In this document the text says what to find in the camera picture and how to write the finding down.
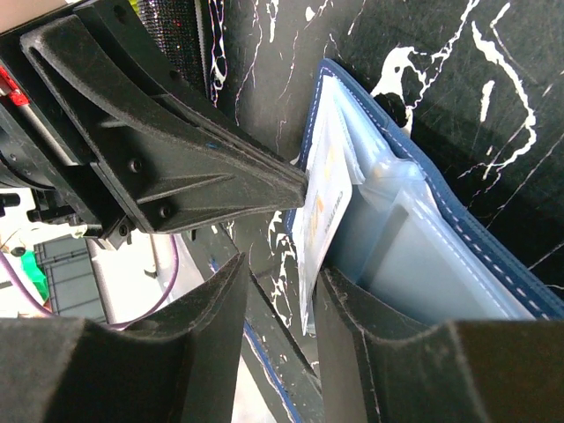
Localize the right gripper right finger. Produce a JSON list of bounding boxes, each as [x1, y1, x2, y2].
[[315, 268, 563, 422]]

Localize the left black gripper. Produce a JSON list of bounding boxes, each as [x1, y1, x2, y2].
[[1, 1, 307, 249]]

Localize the navy blue card holder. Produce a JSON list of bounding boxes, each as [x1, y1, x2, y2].
[[285, 59, 563, 320]]

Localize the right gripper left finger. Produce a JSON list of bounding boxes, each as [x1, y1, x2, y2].
[[1, 254, 248, 422]]

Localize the white gold VIP card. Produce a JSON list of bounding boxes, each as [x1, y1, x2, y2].
[[293, 77, 353, 334]]

